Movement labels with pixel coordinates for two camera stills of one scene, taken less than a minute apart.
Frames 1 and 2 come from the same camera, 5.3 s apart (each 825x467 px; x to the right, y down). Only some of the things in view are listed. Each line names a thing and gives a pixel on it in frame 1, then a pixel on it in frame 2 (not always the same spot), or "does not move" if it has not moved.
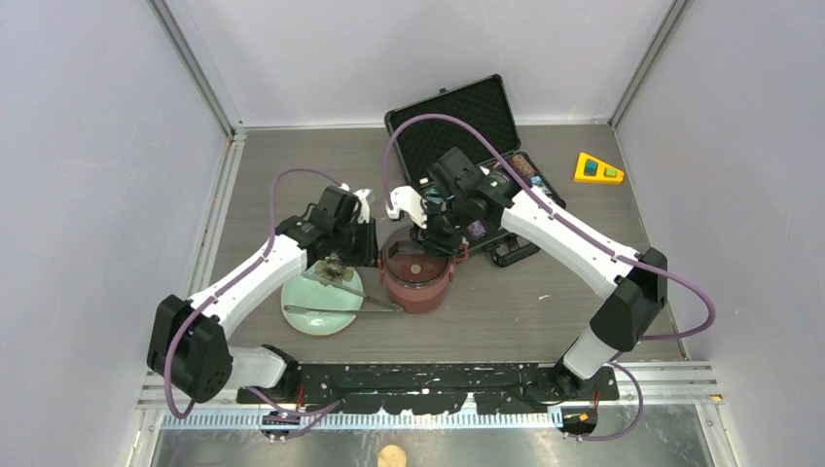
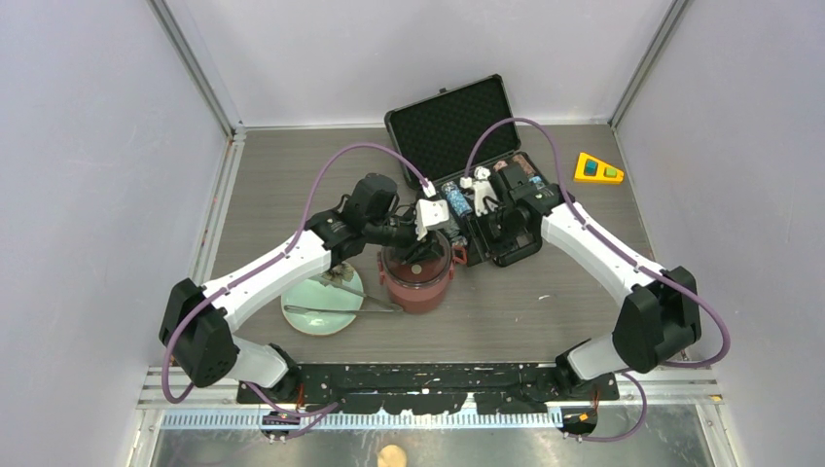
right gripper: (427, 242) to (479, 243)
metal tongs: (312, 277) does not move
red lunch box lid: (417, 267) does not move
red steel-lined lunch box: (418, 295) does not move
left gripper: (369, 258) to (415, 246)
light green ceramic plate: (302, 290) does not move
